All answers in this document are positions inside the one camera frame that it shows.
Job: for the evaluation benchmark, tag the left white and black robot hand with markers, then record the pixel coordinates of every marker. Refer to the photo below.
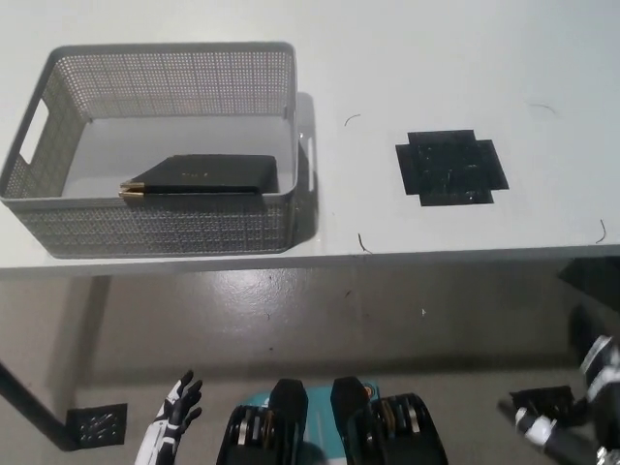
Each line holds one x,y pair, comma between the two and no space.
178,404

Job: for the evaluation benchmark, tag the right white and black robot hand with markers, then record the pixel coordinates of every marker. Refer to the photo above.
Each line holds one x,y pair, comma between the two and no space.
600,363

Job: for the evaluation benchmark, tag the black notebook with gold corners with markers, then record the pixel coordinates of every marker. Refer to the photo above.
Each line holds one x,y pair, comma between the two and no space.
208,175

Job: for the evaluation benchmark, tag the black table leg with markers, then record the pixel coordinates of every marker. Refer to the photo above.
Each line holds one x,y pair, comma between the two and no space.
34,409

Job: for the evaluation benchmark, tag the grey perforated plastic basket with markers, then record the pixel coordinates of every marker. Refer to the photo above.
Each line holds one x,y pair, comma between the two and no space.
145,227

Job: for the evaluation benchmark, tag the black tape patch on table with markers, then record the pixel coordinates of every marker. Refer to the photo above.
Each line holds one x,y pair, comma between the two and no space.
450,167

